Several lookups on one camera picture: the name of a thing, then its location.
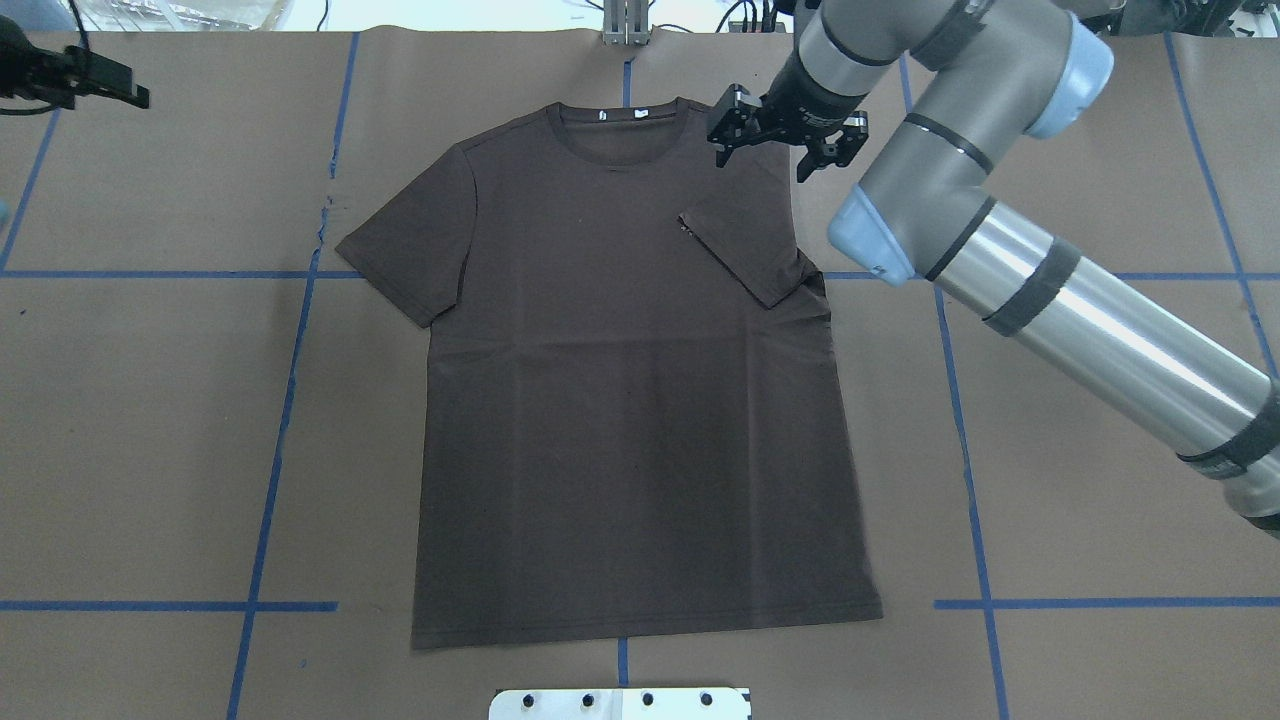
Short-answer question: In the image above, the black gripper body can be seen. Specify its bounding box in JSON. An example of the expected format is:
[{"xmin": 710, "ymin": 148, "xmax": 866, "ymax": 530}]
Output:
[{"xmin": 707, "ymin": 85, "xmax": 870, "ymax": 168}]

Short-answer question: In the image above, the brown t-shirt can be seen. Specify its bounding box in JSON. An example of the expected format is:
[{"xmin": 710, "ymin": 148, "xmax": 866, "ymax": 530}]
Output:
[{"xmin": 335, "ymin": 97, "xmax": 883, "ymax": 652}]

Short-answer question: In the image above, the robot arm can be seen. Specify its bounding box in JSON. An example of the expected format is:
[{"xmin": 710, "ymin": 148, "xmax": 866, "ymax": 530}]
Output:
[{"xmin": 707, "ymin": 1, "xmax": 1279, "ymax": 536}]

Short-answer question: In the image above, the aluminium frame post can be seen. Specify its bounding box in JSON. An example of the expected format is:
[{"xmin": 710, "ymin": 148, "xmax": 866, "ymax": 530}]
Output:
[{"xmin": 595, "ymin": 0, "xmax": 652, "ymax": 46}]

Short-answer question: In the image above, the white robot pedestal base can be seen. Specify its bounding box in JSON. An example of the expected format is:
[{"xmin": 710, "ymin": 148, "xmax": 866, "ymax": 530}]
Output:
[{"xmin": 488, "ymin": 687, "xmax": 753, "ymax": 719}]

